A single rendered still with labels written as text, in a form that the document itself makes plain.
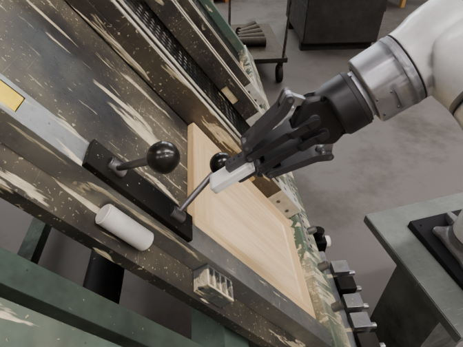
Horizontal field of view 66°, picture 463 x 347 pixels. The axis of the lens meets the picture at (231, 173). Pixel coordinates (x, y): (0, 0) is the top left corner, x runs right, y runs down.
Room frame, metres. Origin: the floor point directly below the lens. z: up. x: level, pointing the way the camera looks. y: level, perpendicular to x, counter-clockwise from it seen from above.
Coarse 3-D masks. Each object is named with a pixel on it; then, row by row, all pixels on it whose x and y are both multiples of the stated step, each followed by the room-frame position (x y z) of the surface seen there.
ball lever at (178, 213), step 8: (224, 152) 0.43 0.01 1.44; (216, 160) 0.42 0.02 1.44; (224, 160) 0.42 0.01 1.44; (216, 168) 0.41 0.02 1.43; (208, 176) 0.41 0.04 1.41; (200, 184) 0.40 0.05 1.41; (192, 192) 0.39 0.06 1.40; (192, 200) 0.38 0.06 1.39; (176, 208) 0.37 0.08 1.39; (184, 208) 0.37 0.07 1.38; (176, 216) 0.36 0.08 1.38; (184, 216) 0.37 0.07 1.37
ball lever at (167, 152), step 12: (156, 144) 0.32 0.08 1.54; (168, 144) 0.32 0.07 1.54; (156, 156) 0.30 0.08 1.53; (168, 156) 0.31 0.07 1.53; (180, 156) 0.32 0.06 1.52; (108, 168) 0.35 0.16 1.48; (120, 168) 0.35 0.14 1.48; (132, 168) 0.34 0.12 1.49; (156, 168) 0.30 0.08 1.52; (168, 168) 0.30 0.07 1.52
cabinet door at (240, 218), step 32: (192, 128) 0.74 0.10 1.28; (192, 160) 0.61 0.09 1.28; (224, 192) 0.61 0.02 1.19; (256, 192) 0.75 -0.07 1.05; (224, 224) 0.50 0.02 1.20; (256, 224) 0.61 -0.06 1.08; (288, 224) 0.76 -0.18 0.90; (256, 256) 0.49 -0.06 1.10; (288, 256) 0.60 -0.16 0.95; (288, 288) 0.47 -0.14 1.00
